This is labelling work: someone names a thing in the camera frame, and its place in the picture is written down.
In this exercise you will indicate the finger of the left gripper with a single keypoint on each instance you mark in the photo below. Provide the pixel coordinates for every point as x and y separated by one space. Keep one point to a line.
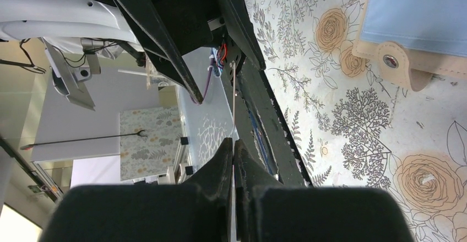
241 30
155 39

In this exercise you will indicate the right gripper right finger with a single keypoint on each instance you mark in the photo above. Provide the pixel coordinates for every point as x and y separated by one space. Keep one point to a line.
268 210

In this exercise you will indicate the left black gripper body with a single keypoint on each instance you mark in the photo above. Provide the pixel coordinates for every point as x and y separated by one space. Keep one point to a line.
192 23

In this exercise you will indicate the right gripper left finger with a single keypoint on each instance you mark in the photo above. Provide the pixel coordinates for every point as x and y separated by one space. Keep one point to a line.
195 210

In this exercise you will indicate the beige card holder wallet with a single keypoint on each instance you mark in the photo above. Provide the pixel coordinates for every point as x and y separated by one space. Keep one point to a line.
412 40

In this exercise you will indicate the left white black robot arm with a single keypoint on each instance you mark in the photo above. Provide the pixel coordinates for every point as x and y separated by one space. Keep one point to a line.
74 31

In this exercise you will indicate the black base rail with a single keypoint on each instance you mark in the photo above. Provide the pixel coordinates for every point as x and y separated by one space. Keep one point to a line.
260 122

